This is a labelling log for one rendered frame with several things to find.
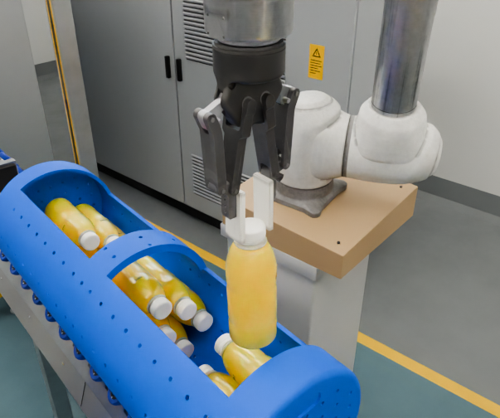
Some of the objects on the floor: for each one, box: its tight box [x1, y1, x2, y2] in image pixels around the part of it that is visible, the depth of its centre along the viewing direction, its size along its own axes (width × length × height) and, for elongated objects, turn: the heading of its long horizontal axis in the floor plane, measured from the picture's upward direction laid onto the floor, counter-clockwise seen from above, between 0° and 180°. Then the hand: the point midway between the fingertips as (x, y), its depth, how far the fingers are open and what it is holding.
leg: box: [33, 341, 74, 418], centre depth 177 cm, size 6×6×63 cm
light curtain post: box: [45, 0, 99, 177], centre depth 201 cm, size 6×6×170 cm
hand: (249, 209), depth 65 cm, fingers closed on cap, 4 cm apart
